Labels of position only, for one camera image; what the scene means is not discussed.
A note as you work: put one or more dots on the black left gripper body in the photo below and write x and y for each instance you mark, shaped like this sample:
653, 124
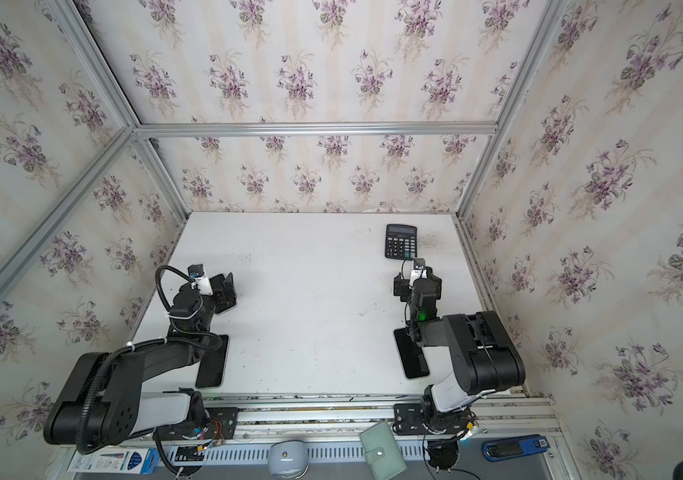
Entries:
218, 291

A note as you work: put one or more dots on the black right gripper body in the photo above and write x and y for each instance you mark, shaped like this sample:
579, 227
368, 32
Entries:
416, 285

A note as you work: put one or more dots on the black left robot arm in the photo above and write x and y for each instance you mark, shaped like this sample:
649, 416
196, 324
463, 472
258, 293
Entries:
151, 385

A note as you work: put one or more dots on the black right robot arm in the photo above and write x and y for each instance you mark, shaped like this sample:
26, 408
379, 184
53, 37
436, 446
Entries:
484, 359

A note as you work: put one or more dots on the black phone front left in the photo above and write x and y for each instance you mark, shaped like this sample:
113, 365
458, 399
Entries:
212, 366

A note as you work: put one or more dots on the black desk calculator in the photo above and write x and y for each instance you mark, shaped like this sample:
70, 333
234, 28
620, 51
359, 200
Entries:
400, 242

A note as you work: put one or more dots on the blue white box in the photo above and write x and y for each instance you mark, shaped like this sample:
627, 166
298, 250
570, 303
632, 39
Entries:
116, 460

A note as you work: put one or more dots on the green wallet pouch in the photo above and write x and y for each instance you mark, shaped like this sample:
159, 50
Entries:
382, 452

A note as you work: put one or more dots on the black round puck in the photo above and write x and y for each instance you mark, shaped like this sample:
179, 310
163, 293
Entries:
442, 455

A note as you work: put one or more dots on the grey round device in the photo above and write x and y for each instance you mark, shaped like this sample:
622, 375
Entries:
288, 460

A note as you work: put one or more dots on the blue handheld device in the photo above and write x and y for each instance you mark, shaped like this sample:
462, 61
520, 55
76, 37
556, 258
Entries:
514, 447

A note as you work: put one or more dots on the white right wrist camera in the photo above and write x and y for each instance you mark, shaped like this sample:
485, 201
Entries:
418, 270

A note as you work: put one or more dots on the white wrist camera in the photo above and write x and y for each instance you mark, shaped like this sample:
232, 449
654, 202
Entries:
418, 270
200, 279

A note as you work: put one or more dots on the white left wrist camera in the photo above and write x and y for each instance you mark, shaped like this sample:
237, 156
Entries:
200, 279

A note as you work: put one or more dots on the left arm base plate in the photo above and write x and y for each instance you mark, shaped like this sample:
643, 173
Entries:
218, 425

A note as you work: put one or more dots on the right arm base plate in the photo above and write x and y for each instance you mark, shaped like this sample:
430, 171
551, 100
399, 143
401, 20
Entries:
411, 419

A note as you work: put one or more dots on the white perforated cable tray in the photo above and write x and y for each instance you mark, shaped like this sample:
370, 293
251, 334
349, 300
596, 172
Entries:
257, 454

